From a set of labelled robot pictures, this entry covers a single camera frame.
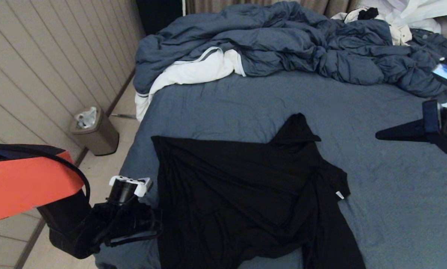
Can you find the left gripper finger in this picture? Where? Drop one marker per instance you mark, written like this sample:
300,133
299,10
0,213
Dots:
153,231
153,217

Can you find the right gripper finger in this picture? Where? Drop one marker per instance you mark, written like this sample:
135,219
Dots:
410,129
410,137

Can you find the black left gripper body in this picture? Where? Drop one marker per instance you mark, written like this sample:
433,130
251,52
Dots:
122,224

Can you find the black t-shirt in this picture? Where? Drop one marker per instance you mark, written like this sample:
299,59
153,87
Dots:
227,186

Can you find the bed with blue sheet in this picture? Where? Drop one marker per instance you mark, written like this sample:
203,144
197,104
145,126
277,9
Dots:
395,209

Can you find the brown trash bin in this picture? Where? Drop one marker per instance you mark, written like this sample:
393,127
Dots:
104,141

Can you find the dark blue denim garment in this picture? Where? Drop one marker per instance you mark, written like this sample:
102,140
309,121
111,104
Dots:
428,39

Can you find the cream buttoned shirt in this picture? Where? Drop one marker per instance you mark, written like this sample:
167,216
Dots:
400,35

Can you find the white crumpled garment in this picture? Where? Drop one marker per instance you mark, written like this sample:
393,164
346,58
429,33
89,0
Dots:
413,10

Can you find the small black garment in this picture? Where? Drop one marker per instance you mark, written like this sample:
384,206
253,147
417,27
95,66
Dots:
368,14

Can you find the white quilt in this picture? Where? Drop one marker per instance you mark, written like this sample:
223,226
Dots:
193,70

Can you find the crumpled blue duvet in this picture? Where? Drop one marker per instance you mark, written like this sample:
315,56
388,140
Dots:
283,39

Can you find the dark cabinet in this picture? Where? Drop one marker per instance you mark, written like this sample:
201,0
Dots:
158,16

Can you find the beige curtain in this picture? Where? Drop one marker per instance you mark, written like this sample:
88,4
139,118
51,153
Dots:
208,5

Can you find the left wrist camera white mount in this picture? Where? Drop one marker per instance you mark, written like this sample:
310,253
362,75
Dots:
128,182

